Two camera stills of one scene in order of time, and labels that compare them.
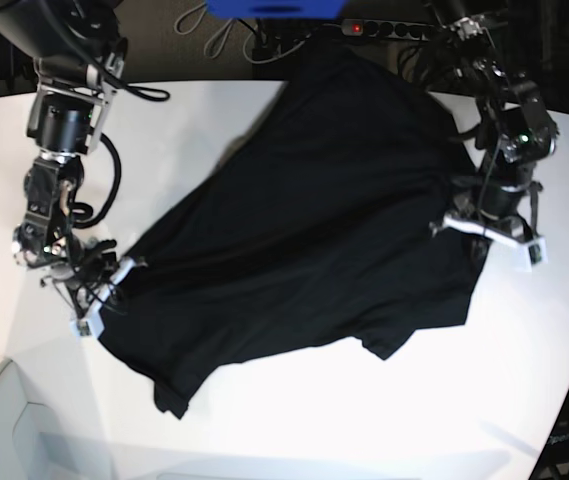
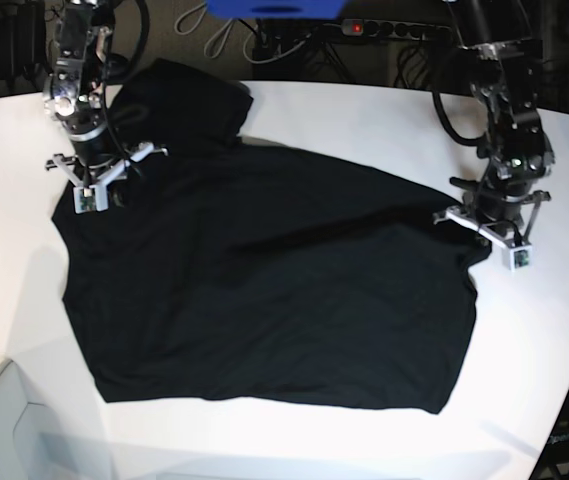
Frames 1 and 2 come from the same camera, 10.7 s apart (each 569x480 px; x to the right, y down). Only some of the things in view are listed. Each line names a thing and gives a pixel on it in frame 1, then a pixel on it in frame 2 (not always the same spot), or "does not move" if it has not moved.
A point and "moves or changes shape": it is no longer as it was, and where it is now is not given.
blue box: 276,9 does not move
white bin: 8,438 does not move
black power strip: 387,29 does not move
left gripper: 87,278 → 100,158
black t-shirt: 345,217 moves or changes shape
